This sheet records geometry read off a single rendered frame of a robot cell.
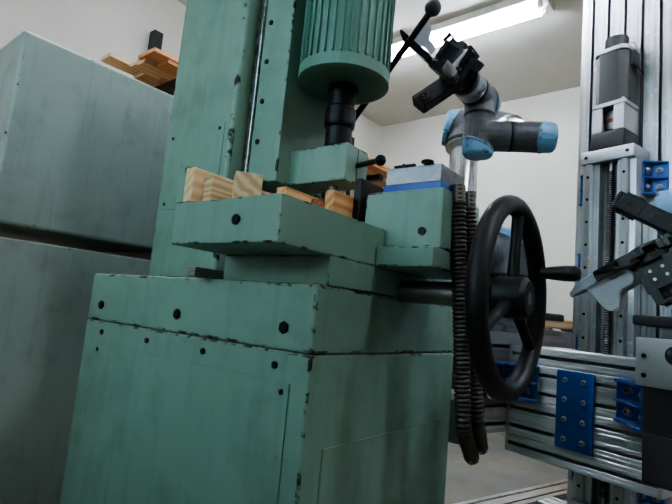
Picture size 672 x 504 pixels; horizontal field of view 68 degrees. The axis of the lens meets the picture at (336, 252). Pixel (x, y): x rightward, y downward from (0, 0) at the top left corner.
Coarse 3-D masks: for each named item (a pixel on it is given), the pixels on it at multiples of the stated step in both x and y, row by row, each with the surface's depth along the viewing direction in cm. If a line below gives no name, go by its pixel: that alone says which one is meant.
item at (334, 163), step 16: (336, 144) 90; (304, 160) 94; (320, 160) 91; (336, 160) 89; (352, 160) 89; (304, 176) 93; (320, 176) 91; (336, 176) 88; (352, 176) 89; (320, 192) 98
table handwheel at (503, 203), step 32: (480, 224) 62; (512, 224) 72; (480, 256) 59; (512, 256) 71; (416, 288) 77; (448, 288) 74; (480, 288) 58; (512, 288) 67; (544, 288) 79; (480, 320) 58; (544, 320) 79; (480, 352) 59; (480, 384) 63; (512, 384) 68
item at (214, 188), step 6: (204, 180) 70; (210, 180) 69; (216, 180) 70; (222, 180) 70; (204, 186) 70; (210, 186) 69; (216, 186) 70; (222, 186) 70; (228, 186) 71; (204, 192) 70; (210, 192) 69; (216, 192) 70; (222, 192) 70; (228, 192) 71; (204, 198) 70; (210, 198) 69; (216, 198) 70; (222, 198) 70
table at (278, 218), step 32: (192, 224) 67; (224, 224) 63; (256, 224) 60; (288, 224) 59; (320, 224) 64; (352, 224) 69; (352, 256) 69; (384, 256) 73; (416, 256) 70; (448, 256) 72
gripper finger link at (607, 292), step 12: (588, 276) 72; (612, 276) 70; (624, 276) 69; (576, 288) 74; (588, 288) 72; (600, 288) 71; (612, 288) 70; (624, 288) 69; (600, 300) 71; (612, 300) 70
